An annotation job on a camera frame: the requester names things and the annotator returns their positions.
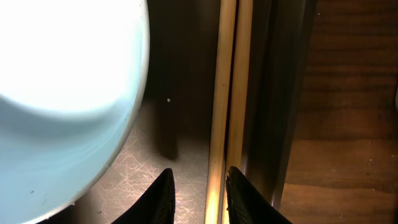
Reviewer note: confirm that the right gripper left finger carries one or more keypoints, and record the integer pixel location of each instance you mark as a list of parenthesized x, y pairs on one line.
[(156, 205)]

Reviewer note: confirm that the light blue bowl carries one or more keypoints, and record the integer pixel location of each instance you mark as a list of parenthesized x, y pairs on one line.
[(73, 74)]

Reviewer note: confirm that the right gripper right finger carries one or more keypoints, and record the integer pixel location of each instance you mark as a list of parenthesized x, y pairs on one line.
[(246, 205)]

